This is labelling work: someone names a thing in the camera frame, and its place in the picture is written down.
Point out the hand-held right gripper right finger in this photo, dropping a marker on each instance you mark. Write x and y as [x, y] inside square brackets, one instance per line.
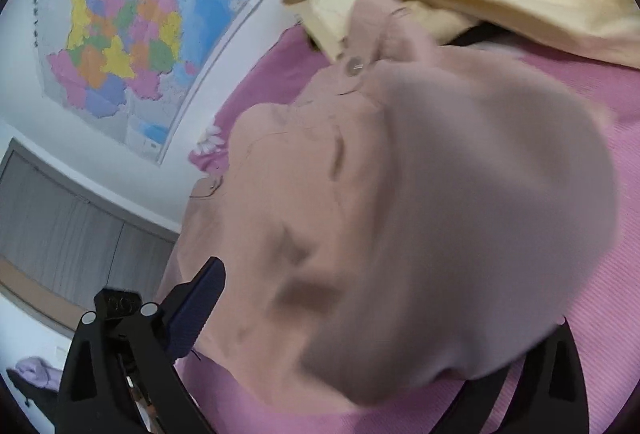
[577, 394]

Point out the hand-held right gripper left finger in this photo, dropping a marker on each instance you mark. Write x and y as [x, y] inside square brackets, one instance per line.
[197, 301]

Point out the pink coat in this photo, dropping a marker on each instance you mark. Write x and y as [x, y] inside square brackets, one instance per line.
[400, 189]

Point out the pink floral bed sheet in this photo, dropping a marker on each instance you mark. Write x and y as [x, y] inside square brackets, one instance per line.
[600, 339]

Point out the grey wardrobe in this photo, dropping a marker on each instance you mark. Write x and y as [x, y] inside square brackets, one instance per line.
[65, 224]

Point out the purple cloth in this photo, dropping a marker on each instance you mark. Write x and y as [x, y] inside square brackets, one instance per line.
[35, 370]

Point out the colourful wall map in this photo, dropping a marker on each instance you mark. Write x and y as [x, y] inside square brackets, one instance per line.
[125, 14]

